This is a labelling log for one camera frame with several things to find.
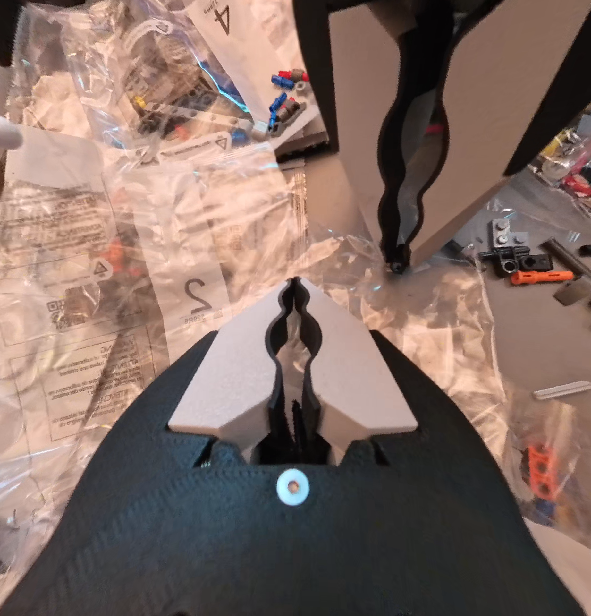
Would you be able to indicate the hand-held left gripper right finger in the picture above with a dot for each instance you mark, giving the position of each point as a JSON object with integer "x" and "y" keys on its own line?
{"x": 358, "y": 380}

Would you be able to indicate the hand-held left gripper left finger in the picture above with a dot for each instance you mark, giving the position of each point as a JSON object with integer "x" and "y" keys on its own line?
{"x": 228, "y": 380}

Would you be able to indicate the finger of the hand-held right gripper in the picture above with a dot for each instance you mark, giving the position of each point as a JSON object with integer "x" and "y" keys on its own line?
{"x": 358, "y": 96}
{"x": 497, "y": 96}

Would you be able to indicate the clear bag tall white label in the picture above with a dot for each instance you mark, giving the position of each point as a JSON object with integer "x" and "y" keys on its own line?
{"x": 194, "y": 288}

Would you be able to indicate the clear bag grey blue parts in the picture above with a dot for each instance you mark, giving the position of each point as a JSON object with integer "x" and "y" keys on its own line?
{"x": 218, "y": 29}

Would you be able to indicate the numbered clear plastic bag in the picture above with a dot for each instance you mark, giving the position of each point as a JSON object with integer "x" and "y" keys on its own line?
{"x": 564, "y": 553}

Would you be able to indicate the scattered loose lego pieces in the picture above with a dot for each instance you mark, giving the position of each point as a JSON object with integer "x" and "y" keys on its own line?
{"x": 536, "y": 276}

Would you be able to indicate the small zip bag colourful parts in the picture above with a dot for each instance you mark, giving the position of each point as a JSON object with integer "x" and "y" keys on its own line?
{"x": 572, "y": 163}

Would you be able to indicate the clear bag red black parts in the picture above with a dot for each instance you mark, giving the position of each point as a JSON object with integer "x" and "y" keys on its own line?
{"x": 117, "y": 255}

